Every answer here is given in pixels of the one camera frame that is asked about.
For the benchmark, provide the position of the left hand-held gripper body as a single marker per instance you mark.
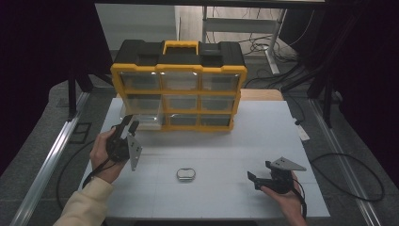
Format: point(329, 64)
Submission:
point(117, 147)

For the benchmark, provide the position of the aluminium floor rail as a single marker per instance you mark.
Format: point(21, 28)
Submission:
point(345, 163)
point(47, 166)

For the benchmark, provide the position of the person's right hand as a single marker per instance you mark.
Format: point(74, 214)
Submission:
point(290, 204)

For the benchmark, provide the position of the person's left hand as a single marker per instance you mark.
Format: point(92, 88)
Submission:
point(100, 157)

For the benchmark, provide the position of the white table mat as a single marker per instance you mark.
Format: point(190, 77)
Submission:
point(219, 147)

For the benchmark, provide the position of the yellow black drawer organizer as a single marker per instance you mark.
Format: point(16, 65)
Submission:
point(180, 56)

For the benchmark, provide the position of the white power strip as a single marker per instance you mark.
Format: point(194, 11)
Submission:
point(301, 132)

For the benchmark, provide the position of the white metal desk frame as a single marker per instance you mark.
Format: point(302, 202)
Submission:
point(238, 25)

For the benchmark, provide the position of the clear plastic drawer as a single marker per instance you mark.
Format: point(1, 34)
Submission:
point(147, 119)

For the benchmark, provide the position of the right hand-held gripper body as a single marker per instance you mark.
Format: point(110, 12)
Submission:
point(280, 182)

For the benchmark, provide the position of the black metal stand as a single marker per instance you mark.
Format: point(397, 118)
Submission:
point(327, 103)
point(72, 97)

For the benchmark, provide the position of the small silver metal tin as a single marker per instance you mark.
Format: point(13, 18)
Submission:
point(185, 174)

